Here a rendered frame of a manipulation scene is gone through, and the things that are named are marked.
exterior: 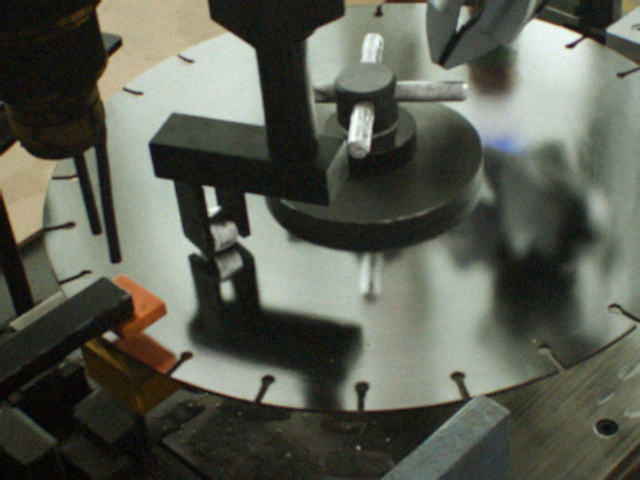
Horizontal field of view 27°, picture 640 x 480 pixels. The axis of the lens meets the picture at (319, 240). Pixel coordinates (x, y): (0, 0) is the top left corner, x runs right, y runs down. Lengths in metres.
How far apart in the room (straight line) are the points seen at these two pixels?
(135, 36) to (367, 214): 0.61
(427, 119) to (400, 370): 0.17
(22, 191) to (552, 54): 0.46
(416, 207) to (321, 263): 0.05
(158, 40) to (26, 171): 0.20
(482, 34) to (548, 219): 0.11
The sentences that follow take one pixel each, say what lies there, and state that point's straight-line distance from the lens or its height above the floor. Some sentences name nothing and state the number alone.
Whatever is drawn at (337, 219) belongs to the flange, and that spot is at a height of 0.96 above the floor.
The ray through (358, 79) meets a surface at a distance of 0.63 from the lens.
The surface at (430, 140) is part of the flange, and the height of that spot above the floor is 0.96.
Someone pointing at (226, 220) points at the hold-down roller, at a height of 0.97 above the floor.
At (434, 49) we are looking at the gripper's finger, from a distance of 0.68.
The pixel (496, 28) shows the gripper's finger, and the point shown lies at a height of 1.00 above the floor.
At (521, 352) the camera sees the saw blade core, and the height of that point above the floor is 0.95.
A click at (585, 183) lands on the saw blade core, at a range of 0.65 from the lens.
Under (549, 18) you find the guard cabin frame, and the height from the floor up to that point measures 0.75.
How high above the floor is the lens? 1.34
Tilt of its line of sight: 39 degrees down
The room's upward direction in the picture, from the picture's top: 6 degrees counter-clockwise
